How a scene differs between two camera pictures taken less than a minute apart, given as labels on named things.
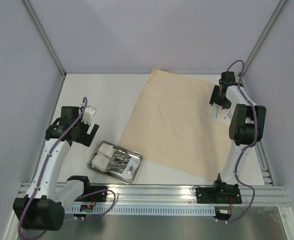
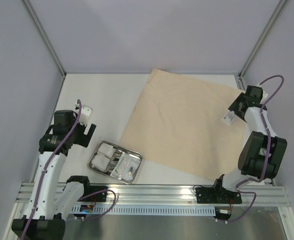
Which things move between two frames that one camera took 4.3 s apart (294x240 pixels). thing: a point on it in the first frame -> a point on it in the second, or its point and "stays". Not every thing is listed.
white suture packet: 227,117 stays
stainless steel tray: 114,161 stays
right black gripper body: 217,96 -> 236,106
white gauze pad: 100,162 stays
